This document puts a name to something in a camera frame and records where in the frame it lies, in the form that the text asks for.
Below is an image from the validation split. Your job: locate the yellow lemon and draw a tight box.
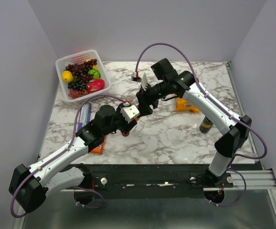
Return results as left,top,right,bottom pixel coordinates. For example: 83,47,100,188
62,70,74,83

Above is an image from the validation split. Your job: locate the purple cable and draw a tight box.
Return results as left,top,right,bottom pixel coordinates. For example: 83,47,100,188
10,94,130,218
135,42,268,160

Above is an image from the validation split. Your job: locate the white plastic fruit basket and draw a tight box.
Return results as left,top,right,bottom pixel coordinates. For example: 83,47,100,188
55,50,111,102

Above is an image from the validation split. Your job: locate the light red grape bunch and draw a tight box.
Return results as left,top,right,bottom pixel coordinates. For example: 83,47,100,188
68,89,88,99

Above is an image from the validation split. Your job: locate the black drink can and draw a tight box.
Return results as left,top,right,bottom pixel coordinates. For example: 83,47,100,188
199,116,213,134

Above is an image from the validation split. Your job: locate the pink dragon fruit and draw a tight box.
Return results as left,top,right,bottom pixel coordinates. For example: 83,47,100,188
86,79,105,94

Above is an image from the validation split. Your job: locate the clear milk bottle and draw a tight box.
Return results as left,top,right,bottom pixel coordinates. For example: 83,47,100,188
126,95,134,102

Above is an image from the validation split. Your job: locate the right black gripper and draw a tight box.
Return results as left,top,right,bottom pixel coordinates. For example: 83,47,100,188
135,80,169,118

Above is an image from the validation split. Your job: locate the orange snack box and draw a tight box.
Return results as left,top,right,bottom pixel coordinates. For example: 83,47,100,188
90,141,105,155

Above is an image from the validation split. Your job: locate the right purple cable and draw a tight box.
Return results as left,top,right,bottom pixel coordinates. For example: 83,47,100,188
135,42,268,160

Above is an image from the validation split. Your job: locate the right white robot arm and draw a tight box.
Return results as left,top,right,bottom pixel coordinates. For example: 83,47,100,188
136,58,252,187

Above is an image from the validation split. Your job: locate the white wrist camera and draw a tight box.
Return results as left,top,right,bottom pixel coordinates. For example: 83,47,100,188
120,103,140,123
131,72,151,92

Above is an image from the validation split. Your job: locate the dark red grape bunch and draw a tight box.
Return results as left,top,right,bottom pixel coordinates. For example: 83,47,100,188
65,59,98,82

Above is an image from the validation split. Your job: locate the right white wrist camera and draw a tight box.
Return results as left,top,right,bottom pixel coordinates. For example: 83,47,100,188
131,72,151,92

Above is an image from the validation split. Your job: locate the aluminium extrusion rail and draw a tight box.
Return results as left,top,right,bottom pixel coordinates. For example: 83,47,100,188
203,169,276,191

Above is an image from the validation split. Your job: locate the orange snack bag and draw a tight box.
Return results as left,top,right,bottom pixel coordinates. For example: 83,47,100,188
176,98,200,114

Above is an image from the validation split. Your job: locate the dark blue grape bunch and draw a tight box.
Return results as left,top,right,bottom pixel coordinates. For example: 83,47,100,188
67,81,85,91

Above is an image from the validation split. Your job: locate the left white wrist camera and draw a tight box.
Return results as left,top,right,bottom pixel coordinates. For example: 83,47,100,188
120,103,140,123

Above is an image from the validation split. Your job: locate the purple flat box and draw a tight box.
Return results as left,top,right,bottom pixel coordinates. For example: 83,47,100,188
77,103,92,131

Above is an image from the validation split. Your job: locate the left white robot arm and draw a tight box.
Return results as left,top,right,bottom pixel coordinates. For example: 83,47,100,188
9,103,140,213

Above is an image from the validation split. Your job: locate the black mounting rail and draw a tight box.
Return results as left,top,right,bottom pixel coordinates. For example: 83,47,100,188
56,163,251,200

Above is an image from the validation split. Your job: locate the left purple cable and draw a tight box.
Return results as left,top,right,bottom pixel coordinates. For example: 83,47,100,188
10,94,130,218

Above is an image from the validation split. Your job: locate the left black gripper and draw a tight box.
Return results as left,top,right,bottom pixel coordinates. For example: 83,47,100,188
103,103,138,136

